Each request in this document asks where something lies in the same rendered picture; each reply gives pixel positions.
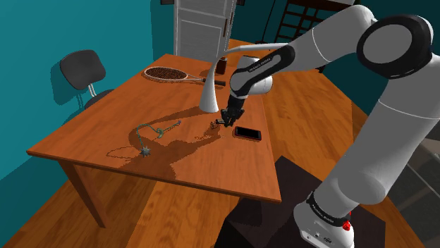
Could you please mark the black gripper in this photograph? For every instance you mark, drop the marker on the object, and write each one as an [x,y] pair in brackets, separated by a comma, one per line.
[234,109]

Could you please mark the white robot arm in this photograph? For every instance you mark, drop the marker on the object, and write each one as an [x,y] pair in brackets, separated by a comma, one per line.
[385,137]

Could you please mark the small brown object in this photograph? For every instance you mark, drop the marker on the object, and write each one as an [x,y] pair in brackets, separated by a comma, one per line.
[214,125]

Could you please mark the black phone red case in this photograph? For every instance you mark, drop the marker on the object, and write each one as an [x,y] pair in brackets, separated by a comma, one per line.
[247,133]

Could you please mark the white curved desk lamp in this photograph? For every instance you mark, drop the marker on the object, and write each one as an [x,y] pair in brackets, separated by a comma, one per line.
[209,99]

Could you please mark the brown tennis racket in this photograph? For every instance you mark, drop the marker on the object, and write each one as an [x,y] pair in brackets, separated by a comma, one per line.
[165,73]

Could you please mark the white panel door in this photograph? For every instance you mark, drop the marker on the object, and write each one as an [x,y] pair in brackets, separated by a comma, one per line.
[199,31]

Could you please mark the wooden table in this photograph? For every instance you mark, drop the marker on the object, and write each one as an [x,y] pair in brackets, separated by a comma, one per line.
[137,103]

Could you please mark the dark robot stand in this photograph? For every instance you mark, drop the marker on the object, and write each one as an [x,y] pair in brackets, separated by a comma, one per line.
[275,206]

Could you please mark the dark wooden shelf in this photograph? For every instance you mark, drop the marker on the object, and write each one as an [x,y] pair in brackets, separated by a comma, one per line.
[299,20]

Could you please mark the black office chair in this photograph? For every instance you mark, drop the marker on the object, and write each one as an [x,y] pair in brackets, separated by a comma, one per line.
[82,68]

